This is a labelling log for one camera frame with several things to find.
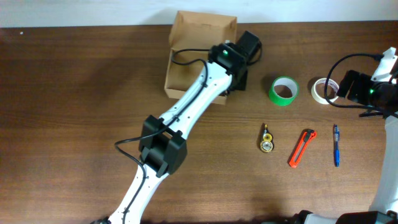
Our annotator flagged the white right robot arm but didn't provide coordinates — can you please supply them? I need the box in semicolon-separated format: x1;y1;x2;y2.
290;70;397;224

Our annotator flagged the white masking tape roll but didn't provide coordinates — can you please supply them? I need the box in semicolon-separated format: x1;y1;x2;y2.
311;78;340;105

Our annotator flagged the orange utility knife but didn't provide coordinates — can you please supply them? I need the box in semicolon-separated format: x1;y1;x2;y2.
288;129;317;168

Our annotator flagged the brown cardboard box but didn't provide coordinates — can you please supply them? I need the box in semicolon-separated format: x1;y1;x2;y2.
164;10;238;106

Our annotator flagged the green tape roll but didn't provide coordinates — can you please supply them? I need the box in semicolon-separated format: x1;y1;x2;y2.
269;76;300;106

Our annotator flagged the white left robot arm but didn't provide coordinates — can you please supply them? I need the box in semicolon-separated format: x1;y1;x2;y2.
97;43;262;224

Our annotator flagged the blue pen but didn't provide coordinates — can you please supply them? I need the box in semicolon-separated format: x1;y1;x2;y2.
333;124;340;167

